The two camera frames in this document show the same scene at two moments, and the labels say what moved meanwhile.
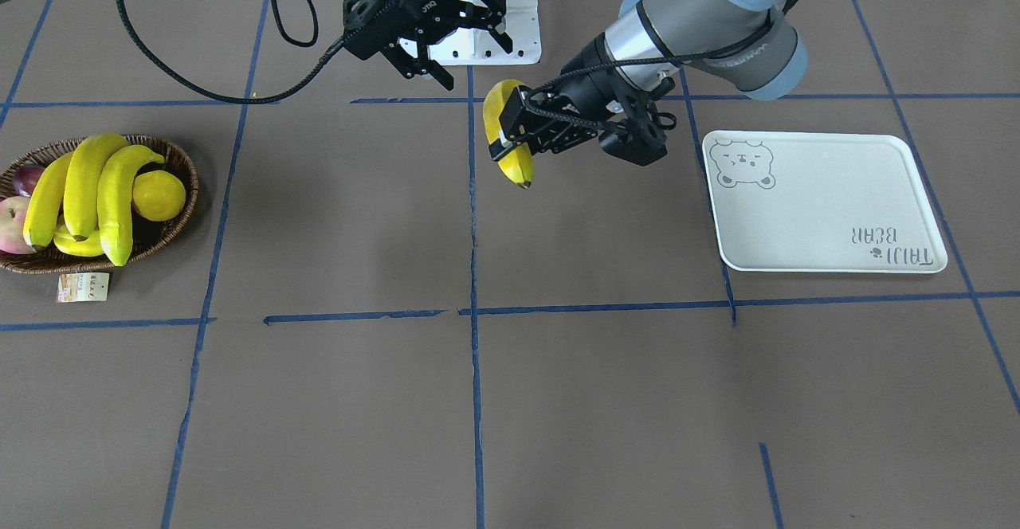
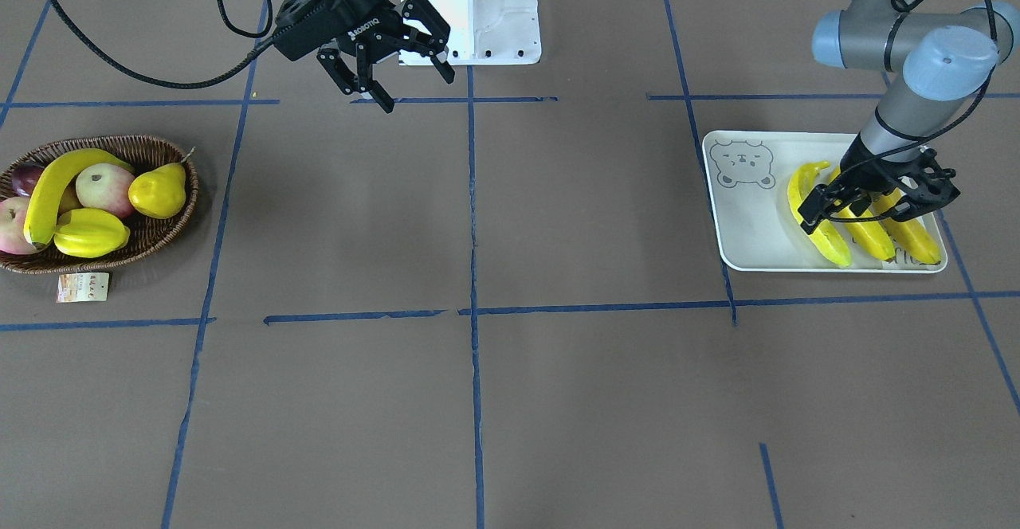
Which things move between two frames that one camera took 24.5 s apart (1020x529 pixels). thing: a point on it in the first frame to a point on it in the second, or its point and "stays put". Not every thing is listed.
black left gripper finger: x=531 y=120 to x=847 y=193
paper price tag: x=87 y=287 stays put
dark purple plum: x=25 y=177 stays put
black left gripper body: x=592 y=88 to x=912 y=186
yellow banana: x=115 y=217 to x=867 y=233
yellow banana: x=519 y=166 to x=912 y=234
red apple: x=13 y=210 stays put
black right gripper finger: x=421 y=64 to x=331 y=58
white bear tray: x=790 y=201 stays put
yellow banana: x=80 y=193 to x=799 y=188
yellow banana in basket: x=44 y=202 stays put
